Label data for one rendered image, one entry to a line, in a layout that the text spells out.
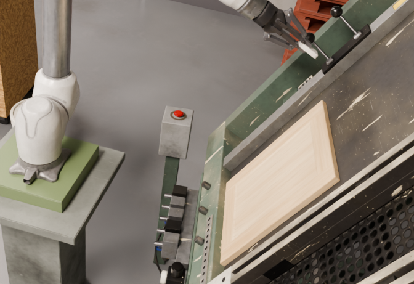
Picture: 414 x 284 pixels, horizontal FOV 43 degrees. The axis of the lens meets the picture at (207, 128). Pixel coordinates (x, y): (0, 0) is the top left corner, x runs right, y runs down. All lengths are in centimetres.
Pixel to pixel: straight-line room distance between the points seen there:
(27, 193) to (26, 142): 19
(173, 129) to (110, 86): 191
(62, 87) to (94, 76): 209
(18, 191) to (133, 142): 158
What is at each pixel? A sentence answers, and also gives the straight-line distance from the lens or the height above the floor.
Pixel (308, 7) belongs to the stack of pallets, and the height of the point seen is 67.
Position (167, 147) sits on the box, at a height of 80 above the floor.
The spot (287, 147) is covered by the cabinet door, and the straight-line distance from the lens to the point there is 171.
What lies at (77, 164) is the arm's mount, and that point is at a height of 81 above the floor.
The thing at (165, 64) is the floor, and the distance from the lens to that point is 432.
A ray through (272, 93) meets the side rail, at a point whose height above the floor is 111.
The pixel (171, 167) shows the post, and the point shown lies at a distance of 229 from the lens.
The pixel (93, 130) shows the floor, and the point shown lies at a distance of 355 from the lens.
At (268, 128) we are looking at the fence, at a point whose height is 111.
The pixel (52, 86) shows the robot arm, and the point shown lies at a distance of 201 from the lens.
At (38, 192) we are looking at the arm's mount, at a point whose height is 81.
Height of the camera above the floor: 219
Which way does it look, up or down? 37 degrees down
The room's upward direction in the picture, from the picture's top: 10 degrees clockwise
